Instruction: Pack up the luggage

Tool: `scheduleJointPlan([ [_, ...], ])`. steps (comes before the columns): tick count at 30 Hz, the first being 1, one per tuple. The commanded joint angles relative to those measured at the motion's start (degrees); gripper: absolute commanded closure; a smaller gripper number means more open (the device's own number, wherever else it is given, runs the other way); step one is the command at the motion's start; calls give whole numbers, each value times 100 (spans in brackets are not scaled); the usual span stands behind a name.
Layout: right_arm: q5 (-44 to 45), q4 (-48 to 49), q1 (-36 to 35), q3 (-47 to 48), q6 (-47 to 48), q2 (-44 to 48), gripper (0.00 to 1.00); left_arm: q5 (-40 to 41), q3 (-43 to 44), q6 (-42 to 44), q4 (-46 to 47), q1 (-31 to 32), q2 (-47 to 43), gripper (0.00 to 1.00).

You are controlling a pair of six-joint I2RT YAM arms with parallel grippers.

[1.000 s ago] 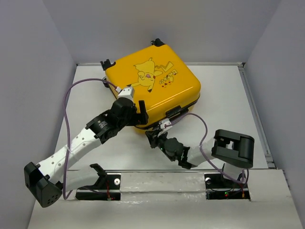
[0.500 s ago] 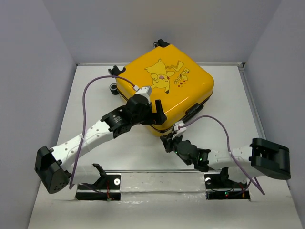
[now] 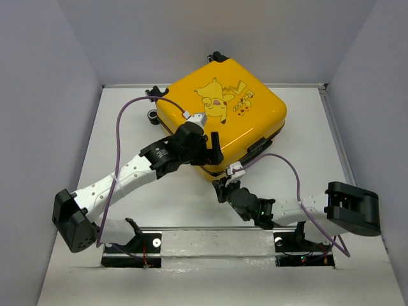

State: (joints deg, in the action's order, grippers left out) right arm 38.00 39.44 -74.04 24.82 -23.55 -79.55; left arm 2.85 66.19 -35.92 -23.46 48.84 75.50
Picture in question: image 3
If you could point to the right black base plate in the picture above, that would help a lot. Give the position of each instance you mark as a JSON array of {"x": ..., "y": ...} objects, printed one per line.
[{"x": 292, "y": 253}]

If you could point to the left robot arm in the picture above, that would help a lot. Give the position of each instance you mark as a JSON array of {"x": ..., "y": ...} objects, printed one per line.
[{"x": 81, "y": 218}]

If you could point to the yellow hard-shell suitcase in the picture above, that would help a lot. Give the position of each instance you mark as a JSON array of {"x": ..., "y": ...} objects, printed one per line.
[{"x": 245, "y": 113}]

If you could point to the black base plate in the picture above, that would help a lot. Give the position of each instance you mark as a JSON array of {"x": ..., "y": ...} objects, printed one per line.
[
  {"x": 144, "y": 254},
  {"x": 292, "y": 253}
]

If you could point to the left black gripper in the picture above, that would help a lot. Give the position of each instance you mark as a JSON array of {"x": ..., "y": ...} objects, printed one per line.
[{"x": 213, "y": 157}]

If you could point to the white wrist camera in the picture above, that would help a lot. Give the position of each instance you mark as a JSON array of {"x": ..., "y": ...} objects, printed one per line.
[
  {"x": 199, "y": 119},
  {"x": 234, "y": 172}
]

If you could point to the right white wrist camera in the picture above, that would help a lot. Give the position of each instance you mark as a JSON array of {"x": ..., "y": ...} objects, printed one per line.
[{"x": 234, "y": 172}]

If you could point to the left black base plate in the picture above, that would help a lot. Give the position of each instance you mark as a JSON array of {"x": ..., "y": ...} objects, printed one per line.
[{"x": 144, "y": 254}]

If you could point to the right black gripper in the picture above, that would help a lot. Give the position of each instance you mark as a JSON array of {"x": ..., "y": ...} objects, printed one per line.
[{"x": 220, "y": 189}]

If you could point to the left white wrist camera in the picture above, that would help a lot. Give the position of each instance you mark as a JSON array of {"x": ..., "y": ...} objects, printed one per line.
[{"x": 199, "y": 119}]

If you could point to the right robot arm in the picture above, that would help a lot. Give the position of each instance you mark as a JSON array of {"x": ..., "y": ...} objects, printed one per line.
[{"x": 342, "y": 208}]

